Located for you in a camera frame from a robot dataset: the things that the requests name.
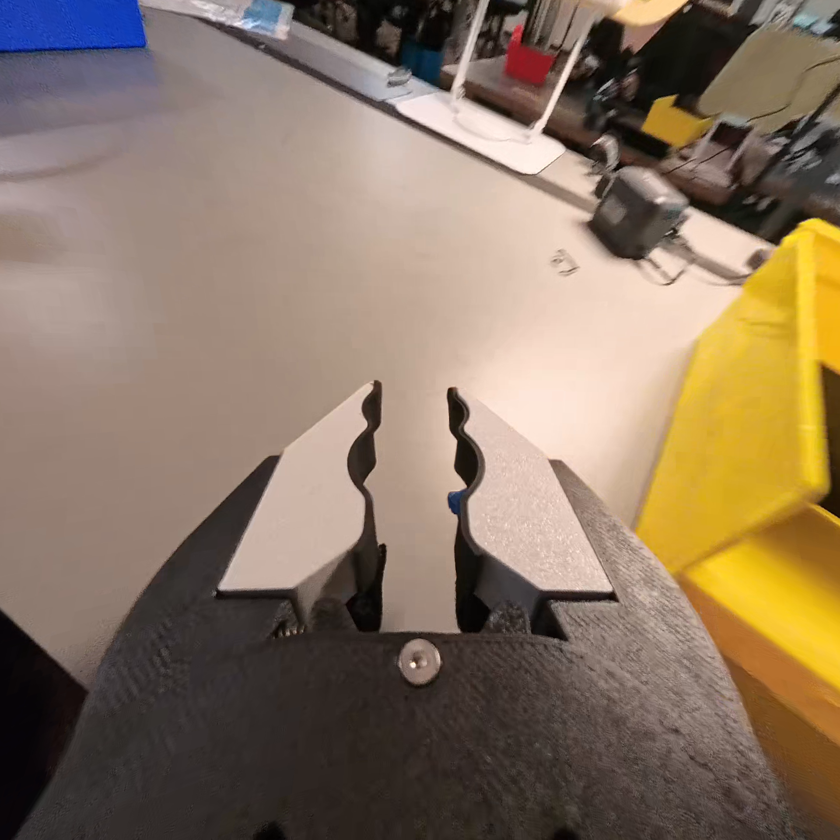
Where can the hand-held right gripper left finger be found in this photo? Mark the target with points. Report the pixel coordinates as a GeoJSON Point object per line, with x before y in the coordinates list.
{"type": "Point", "coordinates": [308, 518]}

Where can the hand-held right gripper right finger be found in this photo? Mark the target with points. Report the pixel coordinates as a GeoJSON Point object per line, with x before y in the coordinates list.
{"type": "Point", "coordinates": [531, 525]}

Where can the yellow plastic bin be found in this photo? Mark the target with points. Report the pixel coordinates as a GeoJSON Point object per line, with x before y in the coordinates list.
{"type": "Point", "coordinates": [741, 426]}

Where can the grey power bank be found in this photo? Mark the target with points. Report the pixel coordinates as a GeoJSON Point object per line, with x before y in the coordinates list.
{"type": "Point", "coordinates": [633, 213]}

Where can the white stand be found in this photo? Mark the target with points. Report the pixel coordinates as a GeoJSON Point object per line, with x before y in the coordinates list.
{"type": "Point", "coordinates": [499, 141]}

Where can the small yellow bin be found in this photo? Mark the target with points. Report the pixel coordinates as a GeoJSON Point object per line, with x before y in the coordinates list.
{"type": "Point", "coordinates": [676, 124]}

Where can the small metal clip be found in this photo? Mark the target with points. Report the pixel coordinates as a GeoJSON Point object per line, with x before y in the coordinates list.
{"type": "Point", "coordinates": [398, 76]}

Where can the grey flat panel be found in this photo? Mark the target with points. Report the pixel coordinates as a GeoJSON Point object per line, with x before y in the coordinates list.
{"type": "Point", "coordinates": [348, 59]}

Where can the red plastic bin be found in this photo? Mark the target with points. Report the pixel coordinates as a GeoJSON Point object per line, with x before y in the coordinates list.
{"type": "Point", "coordinates": [528, 62]}

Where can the blue waste bin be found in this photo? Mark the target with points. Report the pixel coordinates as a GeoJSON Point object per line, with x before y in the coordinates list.
{"type": "Point", "coordinates": [423, 62]}

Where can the olive green jacket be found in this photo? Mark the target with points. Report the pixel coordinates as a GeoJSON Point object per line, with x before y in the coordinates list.
{"type": "Point", "coordinates": [768, 79]}

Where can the clear plastic bag with papers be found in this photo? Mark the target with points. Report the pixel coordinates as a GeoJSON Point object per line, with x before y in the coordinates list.
{"type": "Point", "coordinates": [249, 16]}

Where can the wood-framed black board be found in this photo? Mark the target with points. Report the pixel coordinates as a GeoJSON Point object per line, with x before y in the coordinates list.
{"type": "Point", "coordinates": [649, 10]}

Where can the blue plastic bin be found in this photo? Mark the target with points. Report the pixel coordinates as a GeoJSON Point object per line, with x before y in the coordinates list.
{"type": "Point", "coordinates": [65, 23]}

